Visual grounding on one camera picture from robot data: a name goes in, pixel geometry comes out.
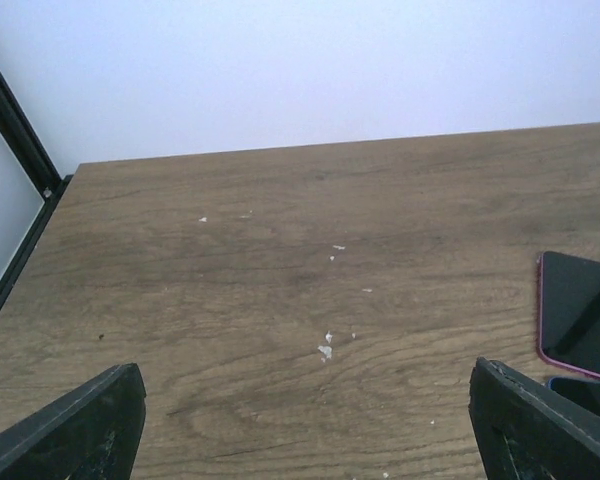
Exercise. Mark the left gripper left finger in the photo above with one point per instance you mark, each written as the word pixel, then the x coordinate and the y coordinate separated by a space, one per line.
pixel 91 432

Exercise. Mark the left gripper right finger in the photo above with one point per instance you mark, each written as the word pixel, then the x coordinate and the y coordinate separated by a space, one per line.
pixel 524 430

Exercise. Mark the beige cased phone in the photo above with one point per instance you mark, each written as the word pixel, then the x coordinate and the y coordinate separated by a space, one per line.
pixel 585 393

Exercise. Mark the black cased phone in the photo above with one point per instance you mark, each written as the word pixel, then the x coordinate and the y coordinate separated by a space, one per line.
pixel 568 312

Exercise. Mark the left black frame post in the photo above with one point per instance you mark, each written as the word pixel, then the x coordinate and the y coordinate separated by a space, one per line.
pixel 30 189

